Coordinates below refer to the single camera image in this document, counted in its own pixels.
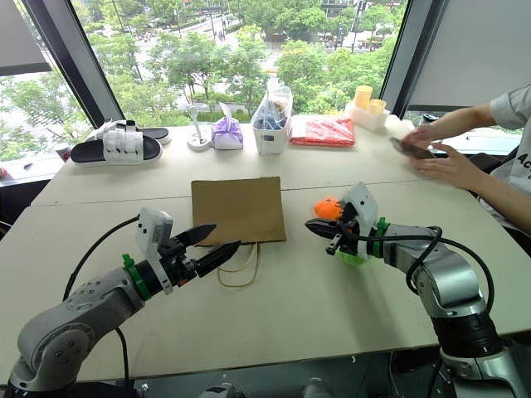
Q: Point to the person's left hand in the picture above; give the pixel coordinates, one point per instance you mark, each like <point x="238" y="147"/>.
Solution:
<point x="450" y="168"/>

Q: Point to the grey roller blind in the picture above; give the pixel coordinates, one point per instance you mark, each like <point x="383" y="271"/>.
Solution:
<point x="18" y="37"/>
<point x="469" y="49"/>

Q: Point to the orange toy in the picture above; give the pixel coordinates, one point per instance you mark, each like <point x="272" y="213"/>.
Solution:
<point x="325" y="209"/>

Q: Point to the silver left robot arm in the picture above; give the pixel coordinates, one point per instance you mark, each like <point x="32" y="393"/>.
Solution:
<point x="83" y="302"/>

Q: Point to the dark cup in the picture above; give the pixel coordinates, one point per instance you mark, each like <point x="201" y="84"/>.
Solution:
<point x="429" y="119"/>

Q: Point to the person's grey t-shirt torso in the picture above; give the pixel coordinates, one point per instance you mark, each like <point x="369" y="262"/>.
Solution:
<point x="518" y="137"/>

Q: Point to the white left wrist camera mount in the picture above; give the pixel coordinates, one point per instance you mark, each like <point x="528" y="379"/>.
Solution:
<point x="150" y="228"/>

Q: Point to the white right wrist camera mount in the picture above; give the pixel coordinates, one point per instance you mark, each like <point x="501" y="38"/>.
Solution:
<point x="365" y="207"/>

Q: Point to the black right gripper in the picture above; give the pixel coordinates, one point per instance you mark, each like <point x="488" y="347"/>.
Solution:
<point x="349" y="237"/>

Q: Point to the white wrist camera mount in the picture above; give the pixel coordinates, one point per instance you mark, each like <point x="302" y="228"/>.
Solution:
<point x="365" y="207"/>
<point x="150" y="228"/>

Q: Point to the black chair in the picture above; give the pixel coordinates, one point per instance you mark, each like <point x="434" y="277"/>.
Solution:
<point x="491" y="161"/>

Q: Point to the red packaged cloth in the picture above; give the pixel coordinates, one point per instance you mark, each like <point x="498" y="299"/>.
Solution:
<point x="323" y="132"/>

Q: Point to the person's right forearm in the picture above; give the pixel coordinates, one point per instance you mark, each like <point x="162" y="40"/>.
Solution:
<point x="464" y="116"/>

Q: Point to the white plastic basket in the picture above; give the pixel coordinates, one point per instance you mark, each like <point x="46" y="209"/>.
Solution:
<point x="269" y="141"/>

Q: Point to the brown paper bag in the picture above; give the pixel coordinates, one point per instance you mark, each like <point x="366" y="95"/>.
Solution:
<point x="238" y="207"/>

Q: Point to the short yellow cup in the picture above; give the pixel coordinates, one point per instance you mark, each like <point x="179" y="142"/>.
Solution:
<point x="378" y="106"/>

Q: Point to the dark phone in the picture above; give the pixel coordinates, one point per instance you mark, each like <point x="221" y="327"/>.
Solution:
<point x="408" y="150"/>

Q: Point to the tall yellow cup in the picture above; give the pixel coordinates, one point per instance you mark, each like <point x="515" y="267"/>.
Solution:
<point x="363" y="97"/>

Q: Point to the person's left forearm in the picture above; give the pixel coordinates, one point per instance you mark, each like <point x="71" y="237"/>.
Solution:
<point x="493" y="195"/>

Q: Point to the white rectangular box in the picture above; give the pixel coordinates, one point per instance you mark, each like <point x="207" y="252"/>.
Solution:
<point x="367" y="118"/>

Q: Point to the black and white slipper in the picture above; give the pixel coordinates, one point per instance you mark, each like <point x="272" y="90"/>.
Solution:
<point x="120" y="149"/>
<point x="159" y="133"/>

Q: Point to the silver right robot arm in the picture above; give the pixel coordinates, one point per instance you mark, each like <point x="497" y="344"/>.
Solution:
<point x="448" y="269"/>

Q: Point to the purple tied bag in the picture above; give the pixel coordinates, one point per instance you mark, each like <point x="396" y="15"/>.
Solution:
<point x="227" y="134"/>

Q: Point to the person's right hand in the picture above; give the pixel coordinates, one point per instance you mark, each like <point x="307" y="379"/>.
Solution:
<point x="421" y="134"/>

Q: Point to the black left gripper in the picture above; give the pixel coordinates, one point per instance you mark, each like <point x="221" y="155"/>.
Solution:
<point x="177" y="262"/>

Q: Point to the green toy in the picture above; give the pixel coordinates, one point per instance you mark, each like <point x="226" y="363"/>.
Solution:
<point x="350" y="260"/>

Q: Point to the clear plastic bag of items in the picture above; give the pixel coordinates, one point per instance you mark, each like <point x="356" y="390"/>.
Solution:
<point x="271" y="112"/>

